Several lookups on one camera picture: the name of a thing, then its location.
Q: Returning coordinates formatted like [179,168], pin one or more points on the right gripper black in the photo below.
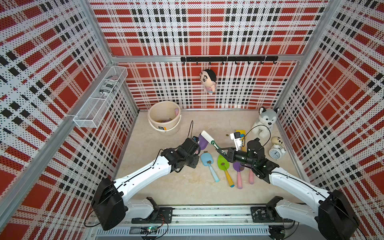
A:
[230,157]

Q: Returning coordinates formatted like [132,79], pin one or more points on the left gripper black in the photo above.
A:
[193,164]

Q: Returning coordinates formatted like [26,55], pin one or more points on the light blue trowel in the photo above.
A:
[207,161]

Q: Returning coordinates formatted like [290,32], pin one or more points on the green white scrub brush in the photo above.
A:
[209,139]

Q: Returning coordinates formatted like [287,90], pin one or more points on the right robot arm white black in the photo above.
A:
[330,213]

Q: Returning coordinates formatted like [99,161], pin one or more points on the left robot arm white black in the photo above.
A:
[112,201]

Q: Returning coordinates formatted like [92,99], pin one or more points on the purple pointed trowel rightmost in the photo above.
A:
[251,177]

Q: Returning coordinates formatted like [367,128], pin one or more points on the cream plastic bucket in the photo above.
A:
[164,111]

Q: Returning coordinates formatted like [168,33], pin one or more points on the skull alarm clock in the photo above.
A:
[277,150]

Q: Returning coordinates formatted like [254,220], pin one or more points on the husky plush toy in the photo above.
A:
[267,119]

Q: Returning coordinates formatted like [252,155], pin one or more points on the cartoon boy plush doll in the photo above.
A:
[208,79]

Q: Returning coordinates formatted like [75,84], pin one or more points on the can on shelf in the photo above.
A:
[108,86]

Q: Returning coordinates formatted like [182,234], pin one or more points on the green pointed trowel yellow handle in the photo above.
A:
[223,165]

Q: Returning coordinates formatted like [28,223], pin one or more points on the purple pointed trowel pink handle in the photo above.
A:
[238,167]

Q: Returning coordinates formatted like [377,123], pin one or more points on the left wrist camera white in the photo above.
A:
[196,139]

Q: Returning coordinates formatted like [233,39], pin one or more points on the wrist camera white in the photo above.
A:
[237,140]
[196,139]

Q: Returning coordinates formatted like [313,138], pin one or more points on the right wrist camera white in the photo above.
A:
[237,140]

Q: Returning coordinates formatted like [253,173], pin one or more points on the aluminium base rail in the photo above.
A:
[189,222]

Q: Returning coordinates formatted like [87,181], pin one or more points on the black hook rail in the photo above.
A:
[230,59]

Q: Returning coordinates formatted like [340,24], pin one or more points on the clear wall shelf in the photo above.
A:
[93,111]

